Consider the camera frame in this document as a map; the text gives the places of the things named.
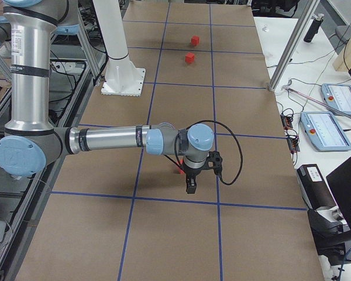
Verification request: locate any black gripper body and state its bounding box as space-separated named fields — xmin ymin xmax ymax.
xmin=182 ymin=163 xmax=201 ymax=179

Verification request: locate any red block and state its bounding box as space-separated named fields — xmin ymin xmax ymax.
xmin=185 ymin=52 xmax=195 ymax=64
xmin=190 ymin=36 xmax=200 ymax=46
xmin=176 ymin=159 xmax=185 ymax=174

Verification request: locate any small red circuit board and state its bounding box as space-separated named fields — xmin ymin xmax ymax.
xmin=281 ymin=114 xmax=293 ymax=130

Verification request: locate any black box with label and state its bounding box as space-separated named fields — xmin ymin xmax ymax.
xmin=297 ymin=164 xmax=336 ymax=210

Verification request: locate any near teach pendant tablet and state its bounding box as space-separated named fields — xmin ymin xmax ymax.
xmin=300 ymin=111 xmax=351 ymax=152

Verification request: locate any teach pendant tablet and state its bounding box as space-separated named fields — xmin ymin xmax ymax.
xmin=300 ymin=111 xmax=351 ymax=152
xmin=321 ymin=84 xmax=351 ymax=115

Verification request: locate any black monitor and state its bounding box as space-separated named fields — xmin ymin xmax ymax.
xmin=326 ymin=157 xmax=351 ymax=227

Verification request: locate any far teach pendant tablet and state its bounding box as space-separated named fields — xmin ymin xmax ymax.
xmin=321 ymin=84 xmax=351 ymax=115

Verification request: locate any wrist black camera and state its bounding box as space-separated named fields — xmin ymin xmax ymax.
xmin=205 ymin=150 xmax=223 ymax=177

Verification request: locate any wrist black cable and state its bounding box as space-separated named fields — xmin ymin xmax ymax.
xmin=190 ymin=119 xmax=243 ymax=186

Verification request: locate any white pedestal column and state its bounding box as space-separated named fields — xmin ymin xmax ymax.
xmin=93 ymin=0 xmax=146 ymax=97

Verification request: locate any metal rod with handle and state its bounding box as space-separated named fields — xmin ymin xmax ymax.
xmin=283 ymin=85 xmax=351 ymax=119

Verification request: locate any aluminium frame post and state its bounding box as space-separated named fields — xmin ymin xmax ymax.
xmin=268 ymin=0 xmax=320 ymax=92

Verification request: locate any black cylindrical handle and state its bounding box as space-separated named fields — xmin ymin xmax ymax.
xmin=303 ymin=13 xmax=325 ymax=43

